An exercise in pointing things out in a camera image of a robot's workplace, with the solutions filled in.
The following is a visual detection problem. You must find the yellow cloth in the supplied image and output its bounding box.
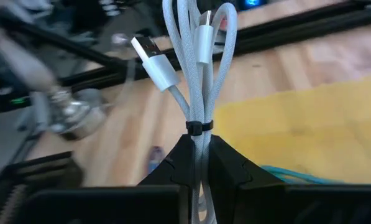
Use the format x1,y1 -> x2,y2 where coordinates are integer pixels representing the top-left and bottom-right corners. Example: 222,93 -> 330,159
212,74 -> 371,186

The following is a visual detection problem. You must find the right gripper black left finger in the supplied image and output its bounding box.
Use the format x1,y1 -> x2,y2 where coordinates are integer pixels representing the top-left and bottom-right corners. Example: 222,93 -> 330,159
137,134 -> 196,224

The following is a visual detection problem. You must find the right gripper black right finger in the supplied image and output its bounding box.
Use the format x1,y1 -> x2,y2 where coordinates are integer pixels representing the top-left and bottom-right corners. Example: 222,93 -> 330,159
208,134 -> 286,224

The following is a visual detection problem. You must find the black slotted plastic bin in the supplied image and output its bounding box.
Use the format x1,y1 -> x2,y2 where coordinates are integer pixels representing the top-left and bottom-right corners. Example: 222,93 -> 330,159
0,151 -> 84,224

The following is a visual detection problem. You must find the black table frame rail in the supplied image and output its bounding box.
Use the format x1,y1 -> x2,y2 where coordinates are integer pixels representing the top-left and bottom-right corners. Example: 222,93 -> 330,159
0,0 -> 371,98

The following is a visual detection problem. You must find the black cable tie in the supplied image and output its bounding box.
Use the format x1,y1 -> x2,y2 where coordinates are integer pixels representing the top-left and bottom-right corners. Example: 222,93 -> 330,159
185,120 -> 214,137

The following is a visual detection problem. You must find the blue braided cable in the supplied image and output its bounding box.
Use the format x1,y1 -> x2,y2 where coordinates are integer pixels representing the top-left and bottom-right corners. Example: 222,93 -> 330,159
260,164 -> 345,185

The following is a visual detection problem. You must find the white braided USB cable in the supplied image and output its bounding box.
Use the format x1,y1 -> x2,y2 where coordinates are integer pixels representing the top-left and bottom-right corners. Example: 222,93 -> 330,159
130,0 -> 239,224

